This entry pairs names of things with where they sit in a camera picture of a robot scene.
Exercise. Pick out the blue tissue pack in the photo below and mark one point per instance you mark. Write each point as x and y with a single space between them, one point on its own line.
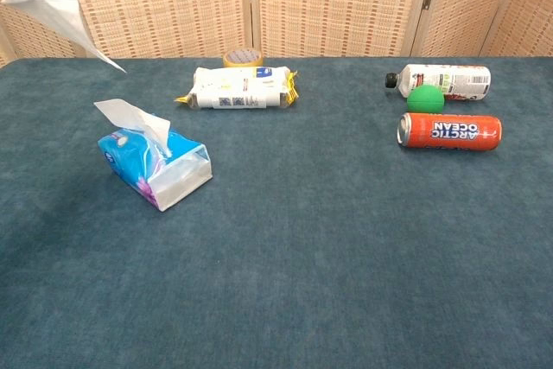
129 157

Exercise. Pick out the green ball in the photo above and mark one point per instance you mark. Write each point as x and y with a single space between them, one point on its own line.
425 99

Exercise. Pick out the white yellow wet wipes pack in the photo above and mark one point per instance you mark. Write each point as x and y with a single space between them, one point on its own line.
242 88

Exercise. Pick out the white bottle with black cap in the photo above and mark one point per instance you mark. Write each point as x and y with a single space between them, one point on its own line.
458 77

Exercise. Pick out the woven folding screen panel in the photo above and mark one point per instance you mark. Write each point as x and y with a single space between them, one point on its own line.
337 6
462 6
531 14
164 6

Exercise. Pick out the blue felt table cover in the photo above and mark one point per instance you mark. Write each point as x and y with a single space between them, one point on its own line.
302 235

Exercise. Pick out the brown packing tape roll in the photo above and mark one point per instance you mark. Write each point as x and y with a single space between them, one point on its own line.
242 59

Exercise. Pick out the orange drink can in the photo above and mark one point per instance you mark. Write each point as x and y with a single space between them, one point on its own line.
449 131

